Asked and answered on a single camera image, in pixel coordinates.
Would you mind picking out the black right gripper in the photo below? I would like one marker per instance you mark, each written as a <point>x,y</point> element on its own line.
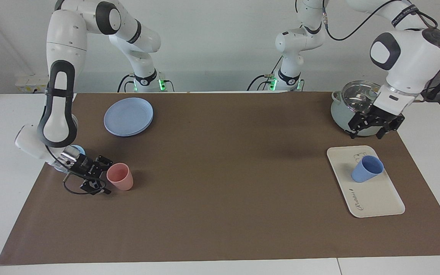
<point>86,166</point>

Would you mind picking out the light blue plate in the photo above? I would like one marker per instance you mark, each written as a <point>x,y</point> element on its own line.
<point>128,116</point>

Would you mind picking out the brown paper table mat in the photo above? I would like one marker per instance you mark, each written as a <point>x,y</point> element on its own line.
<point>224,191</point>

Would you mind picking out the pink plastic cup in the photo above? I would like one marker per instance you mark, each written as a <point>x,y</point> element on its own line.
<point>121,177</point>

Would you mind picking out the blue plastic cup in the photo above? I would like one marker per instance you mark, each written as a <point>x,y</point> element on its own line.
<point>365,172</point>

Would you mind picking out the pale green cooking pot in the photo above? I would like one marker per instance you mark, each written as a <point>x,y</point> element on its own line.
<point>338,114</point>

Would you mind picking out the light blue bowl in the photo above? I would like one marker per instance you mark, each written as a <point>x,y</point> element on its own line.
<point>78,149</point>

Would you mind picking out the white wall power strip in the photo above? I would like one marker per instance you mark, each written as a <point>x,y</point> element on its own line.
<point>31,83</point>

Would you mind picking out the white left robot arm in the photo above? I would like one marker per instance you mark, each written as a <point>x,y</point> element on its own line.
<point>411,53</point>

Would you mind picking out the cream rabbit print tray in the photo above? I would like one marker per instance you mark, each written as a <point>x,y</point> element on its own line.
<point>372,194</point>

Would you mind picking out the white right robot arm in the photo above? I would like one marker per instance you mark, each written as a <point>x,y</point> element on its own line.
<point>65,46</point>

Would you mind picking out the glass pot lid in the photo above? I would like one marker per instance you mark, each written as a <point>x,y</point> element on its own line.
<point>357,95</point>

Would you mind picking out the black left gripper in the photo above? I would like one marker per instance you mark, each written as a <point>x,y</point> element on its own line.
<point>376,116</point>

